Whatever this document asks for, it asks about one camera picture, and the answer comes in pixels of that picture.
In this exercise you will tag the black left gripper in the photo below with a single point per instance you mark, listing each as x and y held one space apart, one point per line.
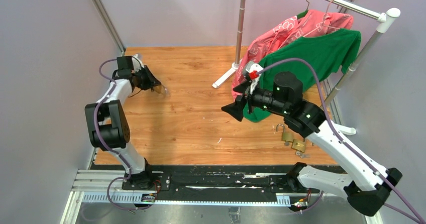
151 81

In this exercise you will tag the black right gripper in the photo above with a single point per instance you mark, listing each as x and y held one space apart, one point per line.
235 109

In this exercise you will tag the large brass padlock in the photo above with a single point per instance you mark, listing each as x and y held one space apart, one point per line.
160 89

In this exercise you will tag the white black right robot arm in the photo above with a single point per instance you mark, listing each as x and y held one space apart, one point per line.
365 184

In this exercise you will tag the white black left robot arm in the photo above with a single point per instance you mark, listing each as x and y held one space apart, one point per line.
107 125

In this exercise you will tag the small brass padlock with key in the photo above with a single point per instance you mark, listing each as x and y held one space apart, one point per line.
299 145

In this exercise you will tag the small brass padlock open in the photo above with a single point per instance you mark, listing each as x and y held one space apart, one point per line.
286 136

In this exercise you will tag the green t-shirt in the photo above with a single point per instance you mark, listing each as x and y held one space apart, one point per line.
299 66

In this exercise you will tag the pink printed shirt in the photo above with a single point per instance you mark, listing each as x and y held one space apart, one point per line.
310 23

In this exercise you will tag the metal clothes rack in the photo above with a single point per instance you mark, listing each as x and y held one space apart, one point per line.
385 20

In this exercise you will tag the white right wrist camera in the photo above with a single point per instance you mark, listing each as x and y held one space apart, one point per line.
252 74

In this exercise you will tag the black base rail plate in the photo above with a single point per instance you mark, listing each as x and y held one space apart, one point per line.
223 183

